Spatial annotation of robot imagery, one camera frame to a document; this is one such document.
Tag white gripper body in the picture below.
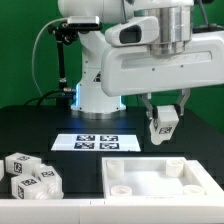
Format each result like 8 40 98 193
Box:
101 32 224 96

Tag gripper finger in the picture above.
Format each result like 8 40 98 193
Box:
140 93 158 120
175 89 190 116

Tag white square tabletop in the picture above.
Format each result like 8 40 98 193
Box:
102 157 222 198

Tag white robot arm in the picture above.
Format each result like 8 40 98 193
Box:
58 0 224 119

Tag white sheet with tags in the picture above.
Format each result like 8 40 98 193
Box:
51 134 140 152

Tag white obstacle fence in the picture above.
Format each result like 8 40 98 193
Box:
0 159 224 224

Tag white part at left edge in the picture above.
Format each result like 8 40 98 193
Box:
0 160 4 181

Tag grey camera on mount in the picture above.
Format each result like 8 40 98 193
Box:
67 16 102 31

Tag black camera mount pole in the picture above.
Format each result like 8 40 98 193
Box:
48 22 78 107

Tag grey cable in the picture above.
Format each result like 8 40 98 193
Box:
31 18 69 98

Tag black cables on table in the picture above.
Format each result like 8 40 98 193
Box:
23 87 78 106

